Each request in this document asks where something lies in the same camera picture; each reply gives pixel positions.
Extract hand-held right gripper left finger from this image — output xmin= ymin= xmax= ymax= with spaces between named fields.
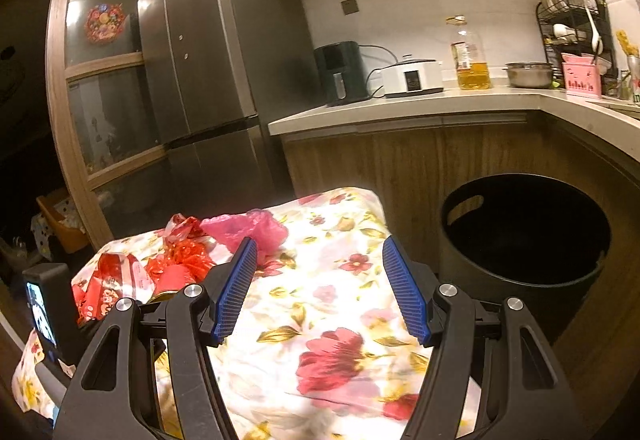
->
xmin=52 ymin=236 xmax=259 ymax=440

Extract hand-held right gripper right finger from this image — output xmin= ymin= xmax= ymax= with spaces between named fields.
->
xmin=381 ymin=236 xmax=587 ymax=440

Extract red wrapper packet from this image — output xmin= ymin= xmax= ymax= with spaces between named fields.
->
xmin=72 ymin=252 xmax=151 ymax=326

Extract pink plastic bag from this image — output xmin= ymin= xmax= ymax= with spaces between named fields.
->
xmin=200 ymin=209 xmax=290 ymax=266

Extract red patterned plastic bag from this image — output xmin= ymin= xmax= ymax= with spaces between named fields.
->
xmin=145 ymin=215 xmax=216 ymax=283

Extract red can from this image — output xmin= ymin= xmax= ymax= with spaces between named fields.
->
xmin=152 ymin=265 xmax=201 ymax=303

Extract black trash bin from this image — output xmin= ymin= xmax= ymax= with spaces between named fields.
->
xmin=440 ymin=174 xmax=612 ymax=346

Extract orange box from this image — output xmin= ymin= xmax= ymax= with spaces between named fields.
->
xmin=37 ymin=190 xmax=91 ymax=253

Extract floral cloth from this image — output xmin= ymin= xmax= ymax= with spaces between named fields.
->
xmin=12 ymin=187 xmax=481 ymax=440

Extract wooden base cabinets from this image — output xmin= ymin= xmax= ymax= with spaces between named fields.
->
xmin=282 ymin=112 xmax=640 ymax=281

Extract wooden glass door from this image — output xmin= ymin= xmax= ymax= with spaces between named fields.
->
xmin=46 ymin=0 xmax=171 ymax=251

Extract white rice cooker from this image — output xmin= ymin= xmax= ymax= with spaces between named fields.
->
xmin=382 ymin=57 xmax=446 ymax=98

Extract black air fryer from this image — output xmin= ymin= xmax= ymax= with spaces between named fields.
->
xmin=314 ymin=41 xmax=371 ymax=107

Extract cooking oil bottle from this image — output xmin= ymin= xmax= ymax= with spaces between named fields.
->
xmin=446 ymin=16 xmax=493 ymax=91

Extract grey refrigerator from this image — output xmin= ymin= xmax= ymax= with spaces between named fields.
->
xmin=137 ymin=0 xmax=313 ymax=221

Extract steel bowl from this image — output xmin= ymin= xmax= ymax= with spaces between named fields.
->
xmin=504 ymin=62 xmax=555 ymax=88

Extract pink utensil holder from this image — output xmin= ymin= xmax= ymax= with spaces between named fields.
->
xmin=561 ymin=54 xmax=603 ymax=97

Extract red round door decoration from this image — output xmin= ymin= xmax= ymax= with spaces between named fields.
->
xmin=85 ymin=4 xmax=123 ymax=43

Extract black dish rack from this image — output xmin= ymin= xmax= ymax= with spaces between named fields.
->
xmin=536 ymin=0 xmax=613 ymax=76

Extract white ladle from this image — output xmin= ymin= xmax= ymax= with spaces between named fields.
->
xmin=585 ymin=10 xmax=601 ymax=53

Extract yellow scrubber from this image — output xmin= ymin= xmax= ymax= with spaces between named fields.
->
xmin=616 ymin=30 xmax=638 ymax=56

